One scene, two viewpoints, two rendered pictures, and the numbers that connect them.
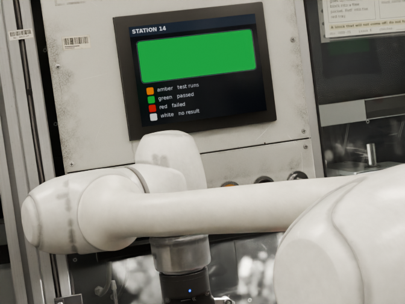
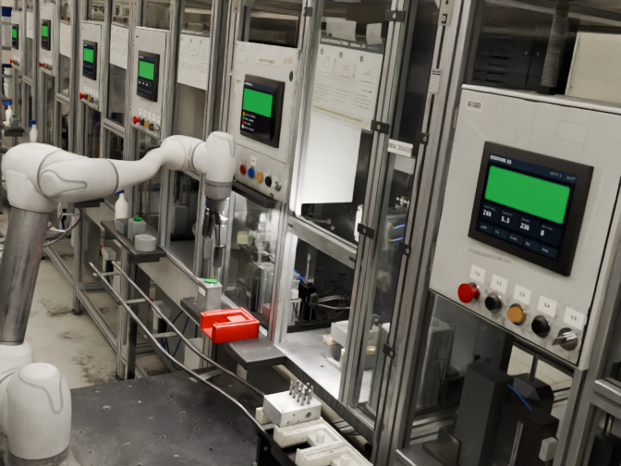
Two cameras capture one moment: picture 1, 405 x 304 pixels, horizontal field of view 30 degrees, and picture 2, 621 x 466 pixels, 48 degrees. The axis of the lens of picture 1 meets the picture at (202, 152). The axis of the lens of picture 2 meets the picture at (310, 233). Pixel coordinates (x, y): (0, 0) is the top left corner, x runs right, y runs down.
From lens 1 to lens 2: 226 cm
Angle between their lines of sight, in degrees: 68
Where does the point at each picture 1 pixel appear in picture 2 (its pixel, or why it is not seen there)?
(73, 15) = (239, 69)
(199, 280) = (209, 202)
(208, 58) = (259, 104)
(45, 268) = not seen: hidden behind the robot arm
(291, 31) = (291, 102)
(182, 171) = (208, 151)
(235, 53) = (266, 105)
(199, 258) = (209, 192)
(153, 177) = (199, 149)
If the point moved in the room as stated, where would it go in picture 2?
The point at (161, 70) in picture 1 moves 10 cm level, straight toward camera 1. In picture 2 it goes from (248, 104) to (217, 103)
